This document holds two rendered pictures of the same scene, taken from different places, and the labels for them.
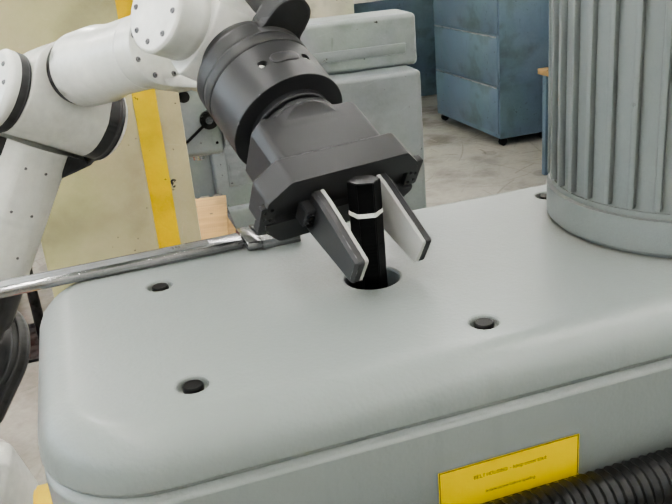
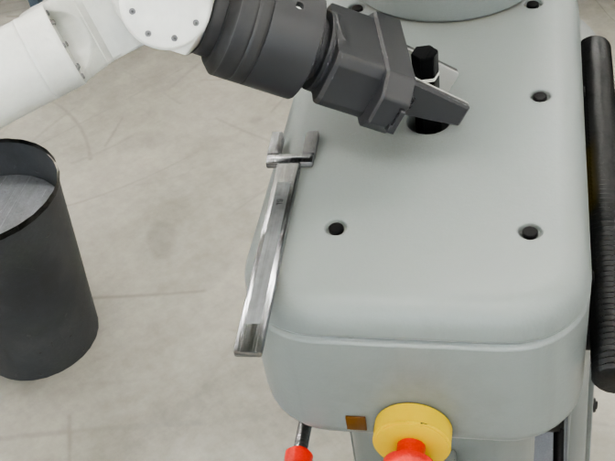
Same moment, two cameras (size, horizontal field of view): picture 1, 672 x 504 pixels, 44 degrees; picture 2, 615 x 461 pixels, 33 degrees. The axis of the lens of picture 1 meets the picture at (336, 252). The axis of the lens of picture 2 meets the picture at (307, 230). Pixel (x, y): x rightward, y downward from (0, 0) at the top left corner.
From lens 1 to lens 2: 0.74 m
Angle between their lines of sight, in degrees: 52
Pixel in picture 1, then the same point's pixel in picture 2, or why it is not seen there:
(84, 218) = not seen: outside the picture
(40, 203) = not seen: outside the picture
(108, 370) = (476, 269)
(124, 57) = (61, 74)
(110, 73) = (31, 101)
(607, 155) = not seen: outside the picture
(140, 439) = (577, 267)
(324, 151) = (387, 48)
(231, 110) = (298, 57)
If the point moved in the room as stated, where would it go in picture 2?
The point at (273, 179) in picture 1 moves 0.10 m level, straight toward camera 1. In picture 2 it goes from (399, 85) to (530, 101)
